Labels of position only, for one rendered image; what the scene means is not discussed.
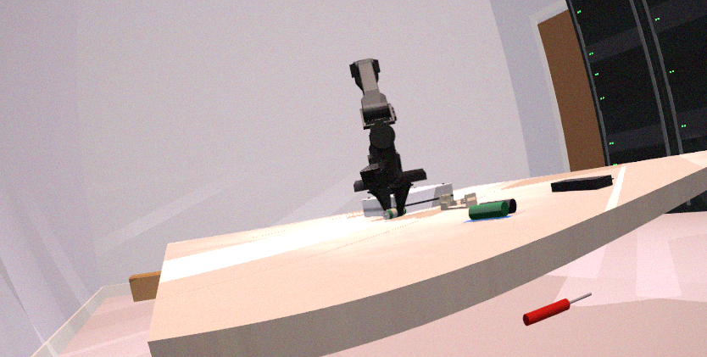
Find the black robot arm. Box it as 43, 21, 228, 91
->
349, 58, 398, 185

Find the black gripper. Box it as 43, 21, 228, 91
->
353, 150, 427, 215

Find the red-handled screwdriver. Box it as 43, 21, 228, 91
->
522, 293, 592, 326

